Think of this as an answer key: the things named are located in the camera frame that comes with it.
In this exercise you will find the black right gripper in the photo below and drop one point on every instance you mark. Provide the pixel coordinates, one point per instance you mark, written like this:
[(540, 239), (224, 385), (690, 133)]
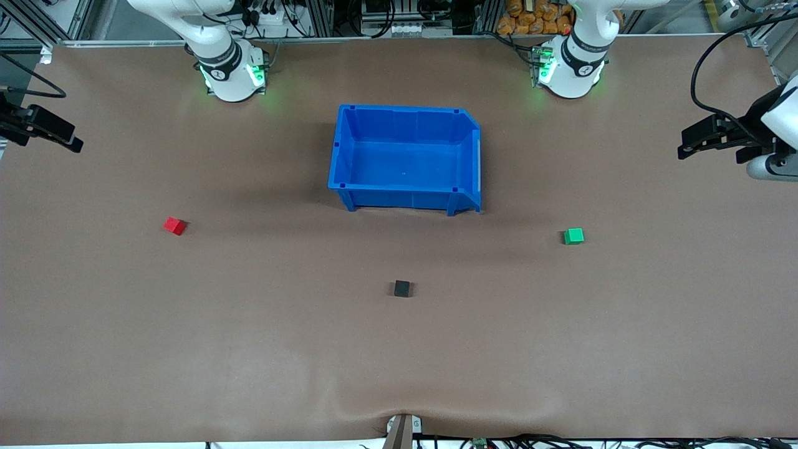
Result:
[(12, 122)]

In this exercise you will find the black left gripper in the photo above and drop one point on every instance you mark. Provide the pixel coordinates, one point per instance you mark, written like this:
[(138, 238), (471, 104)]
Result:
[(750, 130)]

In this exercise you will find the red cube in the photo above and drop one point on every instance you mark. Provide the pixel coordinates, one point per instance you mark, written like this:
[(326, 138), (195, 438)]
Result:
[(174, 226)]

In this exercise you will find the green cube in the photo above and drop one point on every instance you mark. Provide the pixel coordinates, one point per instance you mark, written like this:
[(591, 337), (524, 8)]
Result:
[(573, 236)]

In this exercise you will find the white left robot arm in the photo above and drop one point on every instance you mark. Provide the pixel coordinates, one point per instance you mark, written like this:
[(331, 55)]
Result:
[(573, 62)]

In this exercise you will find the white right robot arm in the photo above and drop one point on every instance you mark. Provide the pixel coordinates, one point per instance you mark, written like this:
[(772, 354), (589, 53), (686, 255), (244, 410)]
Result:
[(218, 56)]

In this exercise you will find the black cube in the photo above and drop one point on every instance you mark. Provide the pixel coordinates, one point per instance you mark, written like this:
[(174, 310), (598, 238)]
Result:
[(402, 288)]

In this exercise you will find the grey round machine part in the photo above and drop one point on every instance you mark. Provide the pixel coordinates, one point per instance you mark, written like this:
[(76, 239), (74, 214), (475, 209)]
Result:
[(732, 15)]

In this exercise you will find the orange packaged goods pile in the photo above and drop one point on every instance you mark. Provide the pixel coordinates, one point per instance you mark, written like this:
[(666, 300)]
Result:
[(536, 17)]

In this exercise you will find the white power strip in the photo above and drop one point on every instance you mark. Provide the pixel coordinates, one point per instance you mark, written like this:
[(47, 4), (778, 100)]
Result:
[(271, 17)]

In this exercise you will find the brown table mat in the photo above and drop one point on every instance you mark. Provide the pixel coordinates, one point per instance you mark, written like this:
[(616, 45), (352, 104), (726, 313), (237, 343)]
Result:
[(249, 343)]

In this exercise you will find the blue plastic storage bin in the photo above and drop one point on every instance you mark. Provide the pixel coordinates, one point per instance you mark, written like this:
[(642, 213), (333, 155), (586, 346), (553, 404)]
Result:
[(405, 162)]

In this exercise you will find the aluminium frame rail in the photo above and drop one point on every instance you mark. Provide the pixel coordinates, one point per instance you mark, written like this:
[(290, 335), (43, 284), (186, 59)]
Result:
[(773, 50), (37, 19)]

